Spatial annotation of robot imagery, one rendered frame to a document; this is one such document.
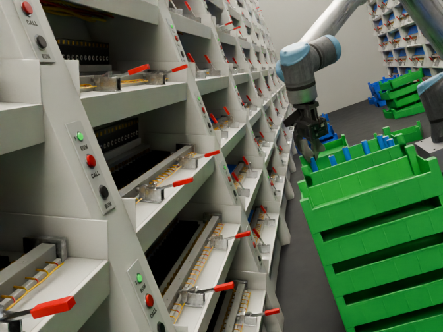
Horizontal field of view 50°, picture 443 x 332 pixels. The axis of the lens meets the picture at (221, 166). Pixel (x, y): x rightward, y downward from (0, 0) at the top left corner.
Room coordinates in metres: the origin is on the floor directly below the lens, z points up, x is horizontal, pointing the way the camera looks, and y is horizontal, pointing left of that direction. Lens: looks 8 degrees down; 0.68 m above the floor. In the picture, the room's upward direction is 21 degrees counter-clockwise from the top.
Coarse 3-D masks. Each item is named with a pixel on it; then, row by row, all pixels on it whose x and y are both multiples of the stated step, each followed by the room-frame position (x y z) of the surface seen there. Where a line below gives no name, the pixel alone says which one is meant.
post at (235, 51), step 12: (216, 12) 2.62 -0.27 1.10; (216, 24) 2.62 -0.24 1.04; (228, 48) 2.62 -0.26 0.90; (240, 48) 2.62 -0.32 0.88; (228, 60) 2.63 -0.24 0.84; (240, 60) 2.61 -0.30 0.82; (240, 84) 2.62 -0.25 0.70; (252, 84) 2.61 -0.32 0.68; (240, 96) 2.63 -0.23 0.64; (252, 96) 2.61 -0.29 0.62; (264, 120) 2.61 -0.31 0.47; (276, 156) 2.61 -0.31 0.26; (288, 180) 2.65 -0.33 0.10; (288, 192) 2.61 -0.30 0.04
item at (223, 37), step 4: (212, 16) 2.02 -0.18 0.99; (212, 20) 2.02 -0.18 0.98; (224, 28) 2.61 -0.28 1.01; (228, 28) 2.61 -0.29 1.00; (232, 28) 2.60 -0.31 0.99; (220, 32) 2.14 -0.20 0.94; (232, 32) 2.61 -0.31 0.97; (220, 36) 2.14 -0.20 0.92; (224, 36) 2.24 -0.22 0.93; (228, 36) 2.36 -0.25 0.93; (232, 36) 2.48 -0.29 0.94; (220, 40) 2.14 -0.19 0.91; (224, 40) 2.25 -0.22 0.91; (228, 40) 2.36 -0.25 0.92; (232, 40) 2.49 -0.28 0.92; (232, 44) 2.49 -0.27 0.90
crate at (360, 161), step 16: (384, 128) 1.49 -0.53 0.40; (368, 144) 1.52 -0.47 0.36; (400, 144) 1.32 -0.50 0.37; (304, 160) 1.54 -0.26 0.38; (320, 160) 1.55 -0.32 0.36; (336, 160) 1.54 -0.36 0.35; (352, 160) 1.34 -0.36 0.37; (368, 160) 1.33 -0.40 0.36; (384, 160) 1.33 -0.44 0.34; (304, 176) 1.37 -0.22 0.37; (320, 176) 1.36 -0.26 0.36; (336, 176) 1.35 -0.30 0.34
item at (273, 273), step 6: (288, 168) 3.27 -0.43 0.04; (288, 174) 3.14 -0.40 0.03; (282, 204) 2.39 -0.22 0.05; (282, 210) 2.32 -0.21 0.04; (276, 240) 1.88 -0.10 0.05; (276, 246) 1.83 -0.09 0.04; (276, 252) 1.79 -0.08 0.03; (276, 258) 1.75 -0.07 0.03; (276, 264) 1.71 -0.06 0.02; (276, 270) 1.67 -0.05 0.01; (270, 276) 1.55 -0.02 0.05; (276, 276) 1.63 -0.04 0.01
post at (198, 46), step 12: (180, 0) 1.94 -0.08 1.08; (192, 0) 1.93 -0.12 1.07; (204, 12) 1.93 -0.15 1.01; (180, 36) 1.96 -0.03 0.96; (192, 36) 1.95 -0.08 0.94; (192, 48) 1.95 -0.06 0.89; (204, 48) 1.94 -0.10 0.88; (216, 48) 1.93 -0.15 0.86; (204, 60) 1.94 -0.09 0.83; (216, 60) 1.93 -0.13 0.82; (204, 96) 1.95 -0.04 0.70; (216, 96) 1.94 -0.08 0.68; (228, 96) 1.93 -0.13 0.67; (216, 108) 1.95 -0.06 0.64; (228, 108) 1.94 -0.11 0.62; (240, 108) 1.93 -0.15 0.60; (240, 144) 1.94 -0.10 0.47; (252, 144) 1.93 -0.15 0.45; (264, 168) 1.98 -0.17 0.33; (264, 180) 1.93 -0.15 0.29; (264, 192) 1.93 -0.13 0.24; (288, 240) 1.93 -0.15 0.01
